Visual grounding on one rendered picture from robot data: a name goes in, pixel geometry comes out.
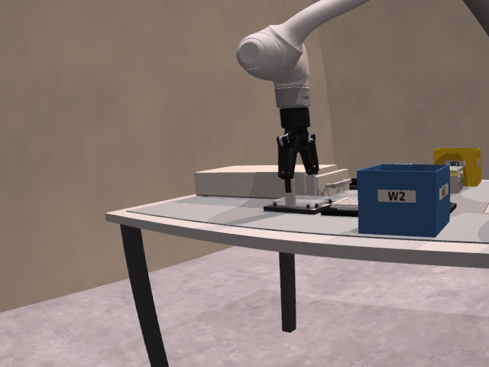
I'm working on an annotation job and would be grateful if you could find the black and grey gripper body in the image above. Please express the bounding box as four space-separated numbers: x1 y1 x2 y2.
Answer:
280 107 310 148

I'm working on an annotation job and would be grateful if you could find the yellow open-top bin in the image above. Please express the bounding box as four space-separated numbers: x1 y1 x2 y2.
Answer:
433 148 481 187

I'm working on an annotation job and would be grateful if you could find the black flat plate with pegs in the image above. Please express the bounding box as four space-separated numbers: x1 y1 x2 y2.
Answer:
264 199 336 215

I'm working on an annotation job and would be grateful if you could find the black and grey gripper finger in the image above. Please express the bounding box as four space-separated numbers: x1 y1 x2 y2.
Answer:
277 133 302 206
299 134 319 196

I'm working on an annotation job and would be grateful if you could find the blue waste bin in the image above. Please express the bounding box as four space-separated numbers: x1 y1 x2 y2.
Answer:
357 164 450 238

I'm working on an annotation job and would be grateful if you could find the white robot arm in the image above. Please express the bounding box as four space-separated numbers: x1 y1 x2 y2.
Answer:
236 0 489 109

